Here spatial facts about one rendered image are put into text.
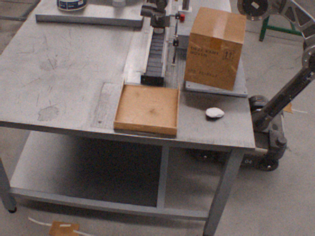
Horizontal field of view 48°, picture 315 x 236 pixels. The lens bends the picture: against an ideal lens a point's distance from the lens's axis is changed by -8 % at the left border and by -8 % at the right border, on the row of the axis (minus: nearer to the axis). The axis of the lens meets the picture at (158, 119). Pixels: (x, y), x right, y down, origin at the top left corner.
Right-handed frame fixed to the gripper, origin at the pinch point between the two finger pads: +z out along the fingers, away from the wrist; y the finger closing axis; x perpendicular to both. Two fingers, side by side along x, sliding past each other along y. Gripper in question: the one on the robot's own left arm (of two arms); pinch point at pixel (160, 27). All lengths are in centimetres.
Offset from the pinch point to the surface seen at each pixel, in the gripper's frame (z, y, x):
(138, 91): -20.1, 6.3, 41.7
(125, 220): 35, 10, 107
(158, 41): 0.1, -0.2, 8.3
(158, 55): -8.4, -0.8, 19.4
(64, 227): 27, 45, 115
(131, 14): 18.3, 18.1, -15.2
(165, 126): -33, -7, 59
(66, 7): 16, 60, -17
